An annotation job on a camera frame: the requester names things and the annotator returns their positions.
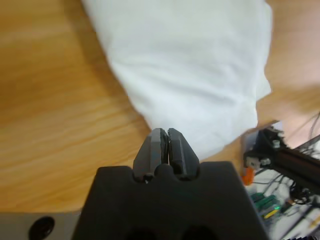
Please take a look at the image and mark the thin black cable bundle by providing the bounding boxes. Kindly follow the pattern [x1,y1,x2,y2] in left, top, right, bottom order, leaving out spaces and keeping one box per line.
[259,169,320,226]

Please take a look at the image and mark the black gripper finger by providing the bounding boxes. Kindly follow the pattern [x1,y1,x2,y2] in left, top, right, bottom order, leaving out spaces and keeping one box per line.
[167,127,200,180]
[133,127,168,178]

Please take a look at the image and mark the white T-shirt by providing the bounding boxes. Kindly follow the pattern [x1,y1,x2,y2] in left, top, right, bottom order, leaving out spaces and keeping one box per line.
[81,0,273,161]

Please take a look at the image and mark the black post with brackets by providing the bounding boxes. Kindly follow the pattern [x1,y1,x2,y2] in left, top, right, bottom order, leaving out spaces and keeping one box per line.
[243,127,320,191]

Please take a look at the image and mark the orange plastic clip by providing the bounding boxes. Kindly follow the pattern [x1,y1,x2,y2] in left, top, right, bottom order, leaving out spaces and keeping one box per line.
[240,166,256,186]

